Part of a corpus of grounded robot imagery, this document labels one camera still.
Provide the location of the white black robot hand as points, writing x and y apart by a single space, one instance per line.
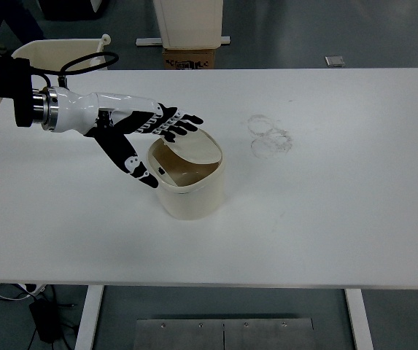
58 110

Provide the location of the cream trash can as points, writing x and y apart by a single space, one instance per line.
190 172

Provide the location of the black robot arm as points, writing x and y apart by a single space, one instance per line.
18 79

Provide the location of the cardboard box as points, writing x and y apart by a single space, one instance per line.
188 59

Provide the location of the cream cabinet on stand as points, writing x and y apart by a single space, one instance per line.
187 25

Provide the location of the cream plastic chair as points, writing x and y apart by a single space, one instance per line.
53 54

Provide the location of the small grey floor plate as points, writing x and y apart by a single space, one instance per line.
334 61

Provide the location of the black power adapter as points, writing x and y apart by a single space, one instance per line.
46 319

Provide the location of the metal floor plate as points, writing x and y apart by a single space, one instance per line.
279 333

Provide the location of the left white table leg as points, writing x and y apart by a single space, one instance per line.
89 318

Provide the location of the white table leg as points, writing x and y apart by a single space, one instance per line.
89 318
358 319

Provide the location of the right white table leg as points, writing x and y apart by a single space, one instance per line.
358 319

